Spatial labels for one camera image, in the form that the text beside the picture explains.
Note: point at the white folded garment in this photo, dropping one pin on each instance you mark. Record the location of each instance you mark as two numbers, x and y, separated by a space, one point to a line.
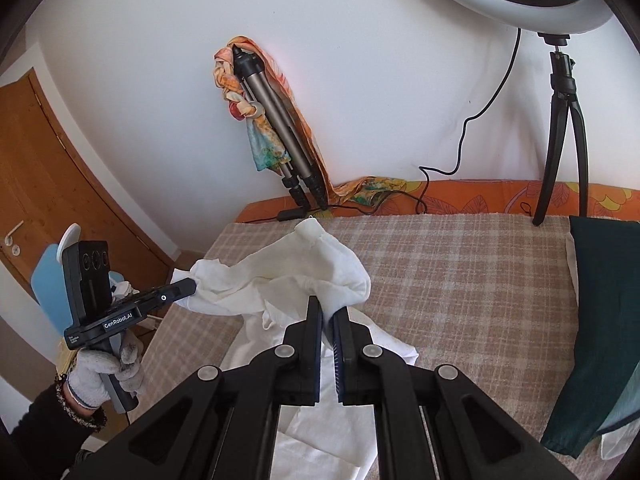
615 442

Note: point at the beige checked blanket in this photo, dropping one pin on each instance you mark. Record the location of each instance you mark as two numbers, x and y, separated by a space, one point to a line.
450 285

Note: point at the grey folded tripod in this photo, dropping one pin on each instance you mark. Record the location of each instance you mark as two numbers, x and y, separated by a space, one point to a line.
277 105

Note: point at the black mini tripod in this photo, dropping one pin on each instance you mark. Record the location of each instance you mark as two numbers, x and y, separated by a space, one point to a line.
562 110

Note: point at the white t-shirt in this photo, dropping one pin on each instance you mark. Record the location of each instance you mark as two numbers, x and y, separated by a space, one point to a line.
310 270

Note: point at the person's left hand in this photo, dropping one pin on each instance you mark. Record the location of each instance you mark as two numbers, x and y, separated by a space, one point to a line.
87 380

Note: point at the wooden door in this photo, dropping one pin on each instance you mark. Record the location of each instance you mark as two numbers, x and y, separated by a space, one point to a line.
60 170

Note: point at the white clip lamp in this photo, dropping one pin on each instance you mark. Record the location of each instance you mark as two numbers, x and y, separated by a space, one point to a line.
70 240

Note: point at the colourful patterned scarf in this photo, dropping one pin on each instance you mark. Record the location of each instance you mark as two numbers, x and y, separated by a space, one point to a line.
260 140

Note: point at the dark green cream tote bag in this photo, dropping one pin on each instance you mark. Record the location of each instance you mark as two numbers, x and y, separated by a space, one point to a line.
605 310

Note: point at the orange floral mattress sheet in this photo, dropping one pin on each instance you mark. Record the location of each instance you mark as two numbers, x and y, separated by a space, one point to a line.
475 197

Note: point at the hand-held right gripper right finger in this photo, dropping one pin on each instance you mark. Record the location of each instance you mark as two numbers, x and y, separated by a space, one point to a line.
339 360

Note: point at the light blue board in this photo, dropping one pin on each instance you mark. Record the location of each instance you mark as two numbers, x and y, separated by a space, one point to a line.
47 285

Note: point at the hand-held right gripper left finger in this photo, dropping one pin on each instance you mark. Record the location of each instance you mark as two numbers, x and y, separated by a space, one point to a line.
316 360

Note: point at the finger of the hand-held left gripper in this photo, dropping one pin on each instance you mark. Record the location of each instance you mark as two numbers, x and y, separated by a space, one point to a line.
172 294

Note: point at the person's left forearm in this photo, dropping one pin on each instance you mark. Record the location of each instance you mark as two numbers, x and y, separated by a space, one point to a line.
50 430

